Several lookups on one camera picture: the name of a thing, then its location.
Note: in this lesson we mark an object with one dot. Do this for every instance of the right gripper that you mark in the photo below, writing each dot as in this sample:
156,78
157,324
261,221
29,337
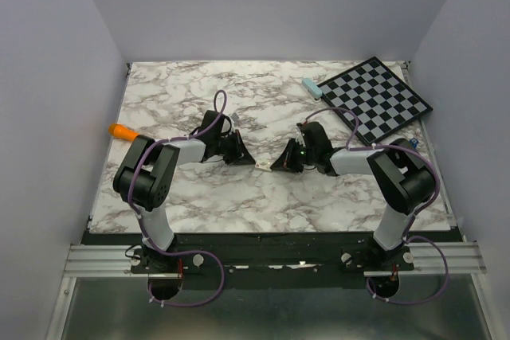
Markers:
286,161

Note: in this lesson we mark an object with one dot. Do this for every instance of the aluminium rail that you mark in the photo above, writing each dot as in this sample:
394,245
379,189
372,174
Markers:
422,259

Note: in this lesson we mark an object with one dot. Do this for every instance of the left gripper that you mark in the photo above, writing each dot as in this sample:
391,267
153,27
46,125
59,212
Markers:
241,152

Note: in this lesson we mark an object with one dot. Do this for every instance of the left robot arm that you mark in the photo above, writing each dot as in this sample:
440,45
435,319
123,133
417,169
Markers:
144,178

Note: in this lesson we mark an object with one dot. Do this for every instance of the orange marker pen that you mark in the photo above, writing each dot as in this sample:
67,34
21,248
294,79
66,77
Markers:
119,131

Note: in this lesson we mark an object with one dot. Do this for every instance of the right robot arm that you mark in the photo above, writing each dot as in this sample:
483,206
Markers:
406,180

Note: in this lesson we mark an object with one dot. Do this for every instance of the white staple box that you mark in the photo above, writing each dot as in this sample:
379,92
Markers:
263,166

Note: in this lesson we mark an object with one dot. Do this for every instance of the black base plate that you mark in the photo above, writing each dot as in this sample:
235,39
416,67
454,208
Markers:
270,260

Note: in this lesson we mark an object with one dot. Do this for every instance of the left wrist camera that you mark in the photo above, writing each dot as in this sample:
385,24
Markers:
234,118

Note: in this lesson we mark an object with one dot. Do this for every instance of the black grey checkerboard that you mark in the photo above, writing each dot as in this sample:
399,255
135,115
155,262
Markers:
383,103

